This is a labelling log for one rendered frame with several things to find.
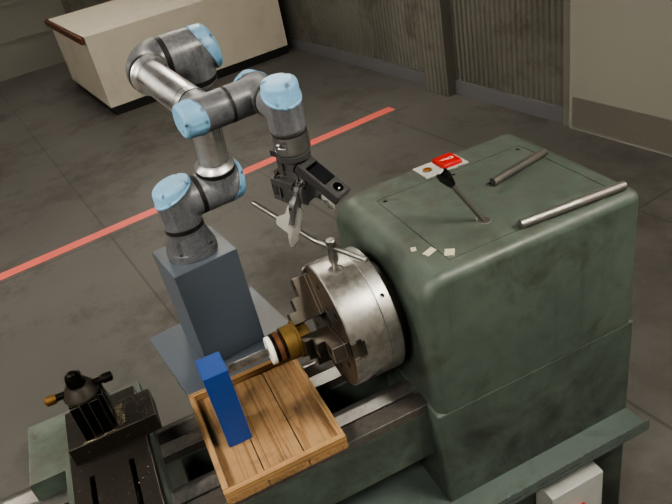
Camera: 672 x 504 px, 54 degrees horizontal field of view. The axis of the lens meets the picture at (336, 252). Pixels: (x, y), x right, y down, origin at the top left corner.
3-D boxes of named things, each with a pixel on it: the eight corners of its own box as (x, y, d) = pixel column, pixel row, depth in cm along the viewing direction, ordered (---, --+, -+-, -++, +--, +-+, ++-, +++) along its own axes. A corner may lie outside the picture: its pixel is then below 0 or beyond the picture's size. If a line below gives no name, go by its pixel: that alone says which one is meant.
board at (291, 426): (294, 360, 182) (291, 349, 180) (349, 447, 153) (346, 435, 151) (192, 406, 175) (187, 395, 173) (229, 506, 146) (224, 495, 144)
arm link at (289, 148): (315, 125, 132) (289, 144, 127) (318, 145, 135) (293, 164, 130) (287, 119, 136) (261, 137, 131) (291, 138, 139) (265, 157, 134)
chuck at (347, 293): (342, 318, 182) (325, 228, 163) (397, 395, 158) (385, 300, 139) (312, 331, 180) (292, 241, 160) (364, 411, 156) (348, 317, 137)
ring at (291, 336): (297, 309, 158) (262, 324, 156) (311, 329, 151) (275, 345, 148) (305, 338, 163) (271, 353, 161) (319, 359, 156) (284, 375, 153)
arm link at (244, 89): (212, 78, 134) (236, 93, 127) (259, 61, 138) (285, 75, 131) (221, 113, 139) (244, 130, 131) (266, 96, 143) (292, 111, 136)
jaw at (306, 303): (332, 309, 162) (313, 265, 163) (336, 307, 157) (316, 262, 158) (291, 327, 159) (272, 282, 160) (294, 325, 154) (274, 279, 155)
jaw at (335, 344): (341, 316, 155) (362, 337, 145) (346, 334, 157) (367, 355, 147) (299, 335, 152) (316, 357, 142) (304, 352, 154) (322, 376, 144)
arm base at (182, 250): (161, 251, 200) (150, 224, 194) (206, 231, 205) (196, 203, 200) (179, 271, 188) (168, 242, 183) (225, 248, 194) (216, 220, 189)
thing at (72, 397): (97, 375, 152) (92, 366, 150) (101, 396, 146) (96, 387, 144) (62, 390, 150) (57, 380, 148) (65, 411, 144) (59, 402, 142)
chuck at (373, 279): (353, 314, 183) (337, 223, 163) (410, 389, 159) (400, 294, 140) (342, 318, 182) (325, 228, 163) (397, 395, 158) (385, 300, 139)
